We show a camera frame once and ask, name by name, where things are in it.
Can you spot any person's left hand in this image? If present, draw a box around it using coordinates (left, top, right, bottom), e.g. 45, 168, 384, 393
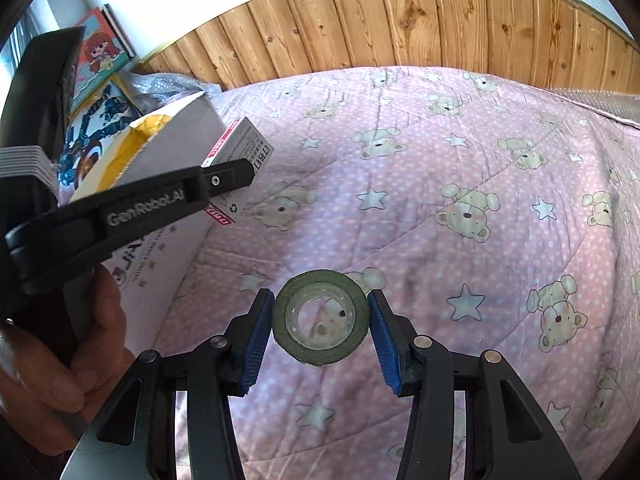
0, 265, 137, 457

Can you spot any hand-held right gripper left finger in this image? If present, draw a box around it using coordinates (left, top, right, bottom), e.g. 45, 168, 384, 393
92, 289, 275, 480

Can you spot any wooden headboard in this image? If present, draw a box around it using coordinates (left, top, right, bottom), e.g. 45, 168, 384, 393
136, 0, 640, 128

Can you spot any small red and white carton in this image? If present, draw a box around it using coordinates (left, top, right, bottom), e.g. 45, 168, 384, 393
201, 116, 277, 227

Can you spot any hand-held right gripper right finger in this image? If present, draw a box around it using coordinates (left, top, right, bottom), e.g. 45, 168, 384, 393
367, 290, 583, 480

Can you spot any pink bear print blanket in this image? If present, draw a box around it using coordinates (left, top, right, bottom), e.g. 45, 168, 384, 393
125, 65, 640, 480

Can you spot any white cardboard box yellow tape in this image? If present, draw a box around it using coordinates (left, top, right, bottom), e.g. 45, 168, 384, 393
60, 91, 227, 480

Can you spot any cartoon girl picture box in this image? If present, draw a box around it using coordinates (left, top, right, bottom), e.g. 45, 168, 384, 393
69, 5, 137, 117

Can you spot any green tape roll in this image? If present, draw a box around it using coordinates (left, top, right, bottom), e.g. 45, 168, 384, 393
271, 270, 372, 363

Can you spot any bubble wrap sheet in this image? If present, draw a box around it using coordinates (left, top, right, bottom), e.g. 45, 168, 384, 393
131, 71, 222, 111
552, 84, 640, 130

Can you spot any robot picture box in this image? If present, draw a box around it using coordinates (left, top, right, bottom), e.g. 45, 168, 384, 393
56, 74, 142, 197

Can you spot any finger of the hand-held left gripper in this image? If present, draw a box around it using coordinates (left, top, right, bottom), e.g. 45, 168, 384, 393
5, 157, 257, 261

